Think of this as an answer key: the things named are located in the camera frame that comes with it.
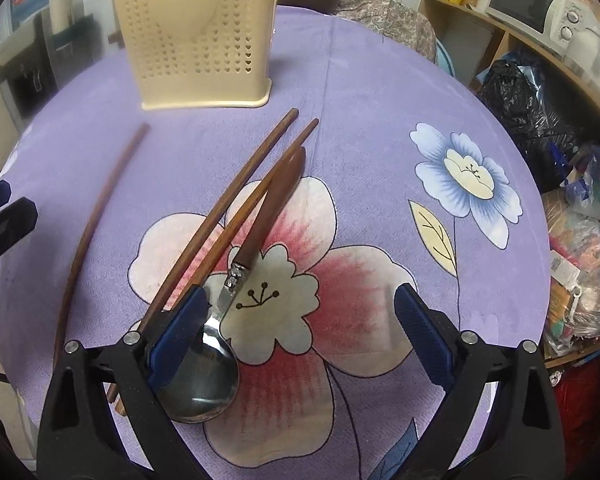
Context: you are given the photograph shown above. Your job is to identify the blue plastic basin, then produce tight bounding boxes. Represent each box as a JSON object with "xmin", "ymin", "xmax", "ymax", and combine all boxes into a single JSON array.
[{"xmin": 434, "ymin": 40, "xmax": 458, "ymax": 78}]

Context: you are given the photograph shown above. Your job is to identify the floral patterned cloth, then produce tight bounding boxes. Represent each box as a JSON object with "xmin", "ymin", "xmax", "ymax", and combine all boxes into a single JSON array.
[{"xmin": 337, "ymin": 0, "xmax": 438, "ymax": 63}]

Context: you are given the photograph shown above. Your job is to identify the wooden-handled steel spoon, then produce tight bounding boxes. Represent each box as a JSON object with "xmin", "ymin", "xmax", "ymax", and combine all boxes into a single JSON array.
[{"xmin": 157, "ymin": 146, "xmax": 307, "ymax": 423}]

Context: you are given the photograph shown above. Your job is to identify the cream plastic utensil holder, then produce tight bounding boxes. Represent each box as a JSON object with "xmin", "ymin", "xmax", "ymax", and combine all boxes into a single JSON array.
[{"xmin": 109, "ymin": 0, "xmax": 286, "ymax": 111}]

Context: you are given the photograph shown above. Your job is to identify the water dispenser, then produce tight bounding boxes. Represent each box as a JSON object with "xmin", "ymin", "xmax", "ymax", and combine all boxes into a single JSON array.
[{"xmin": 0, "ymin": 12, "xmax": 103, "ymax": 116}]

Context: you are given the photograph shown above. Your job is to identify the wooden shelf unit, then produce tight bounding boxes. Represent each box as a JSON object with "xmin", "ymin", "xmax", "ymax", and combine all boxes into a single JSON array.
[{"xmin": 419, "ymin": 0, "xmax": 600, "ymax": 366}]

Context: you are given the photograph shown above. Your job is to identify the red bag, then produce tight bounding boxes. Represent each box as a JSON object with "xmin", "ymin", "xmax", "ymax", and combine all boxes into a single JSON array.
[{"xmin": 555, "ymin": 360, "xmax": 600, "ymax": 436}]

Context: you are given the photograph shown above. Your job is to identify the white microwave oven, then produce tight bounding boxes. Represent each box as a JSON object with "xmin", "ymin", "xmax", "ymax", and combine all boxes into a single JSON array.
[{"xmin": 486, "ymin": 0, "xmax": 588, "ymax": 56}]

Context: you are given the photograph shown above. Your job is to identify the purple floral tablecloth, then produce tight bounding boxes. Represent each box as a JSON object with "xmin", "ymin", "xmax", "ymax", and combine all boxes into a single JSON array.
[{"xmin": 0, "ymin": 2, "xmax": 553, "ymax": 480}]

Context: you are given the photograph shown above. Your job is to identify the black plastic bag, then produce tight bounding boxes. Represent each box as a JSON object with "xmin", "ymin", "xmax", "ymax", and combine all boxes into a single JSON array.
[{"xmin": 472, "ymin": 52, "xmax": 581, "ymax": 191}]

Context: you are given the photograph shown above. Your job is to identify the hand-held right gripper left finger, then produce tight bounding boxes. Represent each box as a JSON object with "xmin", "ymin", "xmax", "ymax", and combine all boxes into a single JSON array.
[{"xmin": 37, "ymin": 284, "xmax": 213, "ymax": 480}]

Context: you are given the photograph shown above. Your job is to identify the white electric kettle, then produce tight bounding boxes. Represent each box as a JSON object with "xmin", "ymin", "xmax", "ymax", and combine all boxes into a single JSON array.
[{"xmin": 565, "ymin": 25, "xmax": 600, "ymax": 73}]

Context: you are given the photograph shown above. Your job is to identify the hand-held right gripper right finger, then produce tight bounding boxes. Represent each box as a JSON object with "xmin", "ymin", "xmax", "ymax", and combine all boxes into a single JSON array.
[{"xmin": 393, "ymin": 282, "xmax": 566, "ymax": 480}]

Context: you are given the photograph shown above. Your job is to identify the cream paper roll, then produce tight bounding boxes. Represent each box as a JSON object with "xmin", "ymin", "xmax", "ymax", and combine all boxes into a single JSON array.
[{"xmin": 48, "ymin": 0, "xmax": 73, "ymax": 33}]

